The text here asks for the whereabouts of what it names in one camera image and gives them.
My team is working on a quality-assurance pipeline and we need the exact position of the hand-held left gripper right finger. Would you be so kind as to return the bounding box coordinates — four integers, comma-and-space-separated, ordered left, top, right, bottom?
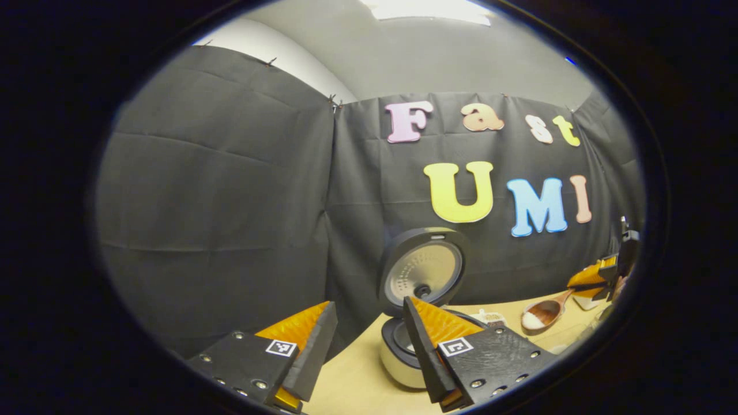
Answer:
402, 296, 559, 413

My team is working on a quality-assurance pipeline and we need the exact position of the dark grey rice cooker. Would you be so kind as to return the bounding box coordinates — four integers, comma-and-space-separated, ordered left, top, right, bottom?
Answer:
378, 227, 491, 390

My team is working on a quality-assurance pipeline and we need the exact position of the black backdrop cloth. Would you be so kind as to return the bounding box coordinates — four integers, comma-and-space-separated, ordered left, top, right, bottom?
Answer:
95, 45, 645, 358

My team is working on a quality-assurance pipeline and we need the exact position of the brown wooden spoon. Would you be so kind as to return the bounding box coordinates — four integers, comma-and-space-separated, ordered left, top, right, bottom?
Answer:
521, 288, 577, 336

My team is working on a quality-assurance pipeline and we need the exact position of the large ceiling light panel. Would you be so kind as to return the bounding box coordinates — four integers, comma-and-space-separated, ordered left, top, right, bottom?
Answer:
360, 0, 494, 27

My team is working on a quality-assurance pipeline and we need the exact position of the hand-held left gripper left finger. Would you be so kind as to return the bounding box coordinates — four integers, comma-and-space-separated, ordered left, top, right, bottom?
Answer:
186, 301, 339, 414

